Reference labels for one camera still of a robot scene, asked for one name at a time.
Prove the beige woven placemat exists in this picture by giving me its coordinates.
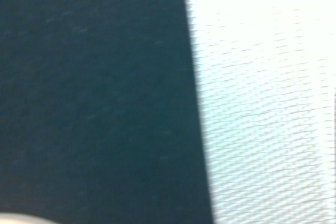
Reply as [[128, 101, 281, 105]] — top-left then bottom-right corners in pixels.
[[186, 0, 336, 224]]

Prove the round silver metal plate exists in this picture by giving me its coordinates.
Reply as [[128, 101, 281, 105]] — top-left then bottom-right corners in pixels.
[[0, 213, 57, 224]]

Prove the black tablecloth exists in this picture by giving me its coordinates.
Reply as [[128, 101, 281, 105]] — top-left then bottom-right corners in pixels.
[[0, 0, 213, 224]]

